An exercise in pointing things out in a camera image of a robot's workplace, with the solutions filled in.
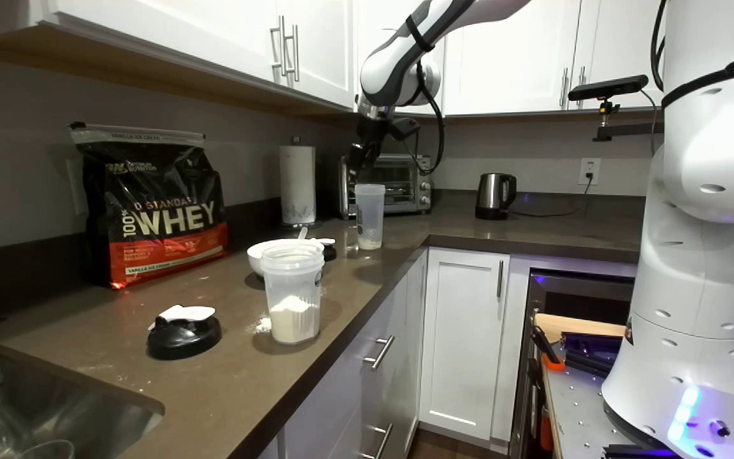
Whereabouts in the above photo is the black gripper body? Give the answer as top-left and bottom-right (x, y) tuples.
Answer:
(354, 112), (397, 160)

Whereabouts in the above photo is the clear plastic shaker bottle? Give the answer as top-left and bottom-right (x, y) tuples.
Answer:
(352, 181), (387, 252)

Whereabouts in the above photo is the silver toaster oven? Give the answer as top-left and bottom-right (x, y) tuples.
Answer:
(336, 151), (435, 219)

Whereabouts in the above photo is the white paper towel roll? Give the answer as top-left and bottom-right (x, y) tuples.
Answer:
(277, 144), (318, 231)

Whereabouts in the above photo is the silver electric kettle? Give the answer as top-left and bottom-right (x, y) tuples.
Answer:
(475, 171), (519, 223)

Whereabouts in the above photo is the clear cup with white powder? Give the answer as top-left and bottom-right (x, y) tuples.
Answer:
(261, 245), (326, 347)

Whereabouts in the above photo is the black red whey protein bag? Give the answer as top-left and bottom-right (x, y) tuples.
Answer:
(76, 141), (235, 293)

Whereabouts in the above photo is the white lower cabinet door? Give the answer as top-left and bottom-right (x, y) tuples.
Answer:
(416, 245), (515, 445)

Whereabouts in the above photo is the white scoop on lid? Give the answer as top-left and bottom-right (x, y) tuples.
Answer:
(155, 304), (219, 326)

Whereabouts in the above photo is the black round shaker lid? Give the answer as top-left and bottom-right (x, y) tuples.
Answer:
(146, 310), (225, 362)

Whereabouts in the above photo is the wooden board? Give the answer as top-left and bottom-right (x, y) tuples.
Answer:
(532, 311), (629, 347)

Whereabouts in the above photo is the orange small object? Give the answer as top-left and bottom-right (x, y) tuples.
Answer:
(537, 350), (572, 378)

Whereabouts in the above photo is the stainless steel sink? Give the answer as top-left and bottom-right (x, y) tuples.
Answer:
(0, 341), (169, 459)

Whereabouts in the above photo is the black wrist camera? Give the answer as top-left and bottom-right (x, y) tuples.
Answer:
(387, 114), (426, 144)

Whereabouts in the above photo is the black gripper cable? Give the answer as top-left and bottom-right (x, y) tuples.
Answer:
(403, 12), (448, 180)

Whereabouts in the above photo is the silver drawer handle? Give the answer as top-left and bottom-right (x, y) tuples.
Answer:
(357, 420), (393, 459)
(360, 335), (397, 373)

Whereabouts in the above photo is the white wall outlet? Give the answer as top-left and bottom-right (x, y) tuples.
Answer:
(578, 155), (603, 186)

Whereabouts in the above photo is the black camera stand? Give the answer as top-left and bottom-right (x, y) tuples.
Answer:
(592, 97), (667, 146)

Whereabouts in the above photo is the black bar camera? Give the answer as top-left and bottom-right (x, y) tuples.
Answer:
(566, 71), (652, 106)

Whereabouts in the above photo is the black cable on arm base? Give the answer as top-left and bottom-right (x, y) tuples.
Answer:
(647, 0), (734, 112)

